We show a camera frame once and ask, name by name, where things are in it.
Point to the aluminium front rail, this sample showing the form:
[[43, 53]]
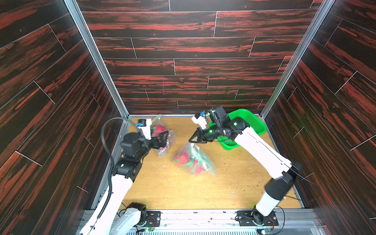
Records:
[[222, 222]]

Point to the dragon fruit pink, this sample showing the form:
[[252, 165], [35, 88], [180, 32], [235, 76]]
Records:
[[184, 159]]

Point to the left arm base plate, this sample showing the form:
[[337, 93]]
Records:
[[153, 219]]

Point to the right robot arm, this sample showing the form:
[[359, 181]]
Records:
[[282, 171]]

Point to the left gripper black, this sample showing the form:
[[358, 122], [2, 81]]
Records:
[[163, 142]]

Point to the green plastic basket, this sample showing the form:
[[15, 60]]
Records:
[[253, 121]]

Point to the dragon fruit in near bag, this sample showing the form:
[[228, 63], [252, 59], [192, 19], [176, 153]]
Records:
[[197, 167]]

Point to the dragon fruit far bag upper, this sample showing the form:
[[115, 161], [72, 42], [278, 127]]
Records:
[[157, 130]]

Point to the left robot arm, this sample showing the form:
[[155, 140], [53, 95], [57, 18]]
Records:
[[122, 177]]

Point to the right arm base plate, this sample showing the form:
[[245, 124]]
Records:
[[251, 218]]

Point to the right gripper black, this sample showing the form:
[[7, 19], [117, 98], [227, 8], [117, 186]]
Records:
[[201, 136]]

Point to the zip-top bag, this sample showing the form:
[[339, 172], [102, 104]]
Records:
[[198, 153], [162, 133]]

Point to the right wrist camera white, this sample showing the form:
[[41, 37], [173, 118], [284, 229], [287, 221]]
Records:
[[200, 119]]

